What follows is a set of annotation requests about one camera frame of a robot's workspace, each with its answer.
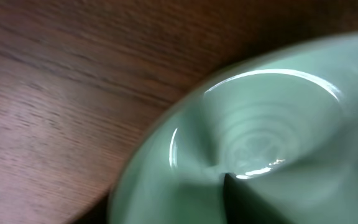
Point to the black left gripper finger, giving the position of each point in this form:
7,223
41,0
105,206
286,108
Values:
243,206

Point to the mint green bowl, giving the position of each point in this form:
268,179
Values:
284,125

